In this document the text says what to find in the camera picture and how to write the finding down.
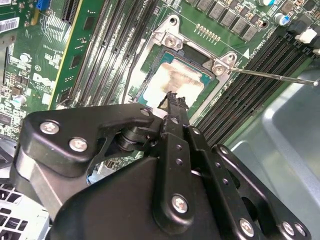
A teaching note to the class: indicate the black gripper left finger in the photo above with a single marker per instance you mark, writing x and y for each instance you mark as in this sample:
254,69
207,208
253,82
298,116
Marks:
62,130

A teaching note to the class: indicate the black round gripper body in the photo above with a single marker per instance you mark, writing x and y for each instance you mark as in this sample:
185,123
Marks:
112,207

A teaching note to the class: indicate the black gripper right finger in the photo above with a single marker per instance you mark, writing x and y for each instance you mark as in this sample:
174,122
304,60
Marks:
225,190

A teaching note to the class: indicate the CPU with silver lid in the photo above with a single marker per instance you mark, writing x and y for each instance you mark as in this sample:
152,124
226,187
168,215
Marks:
180,75

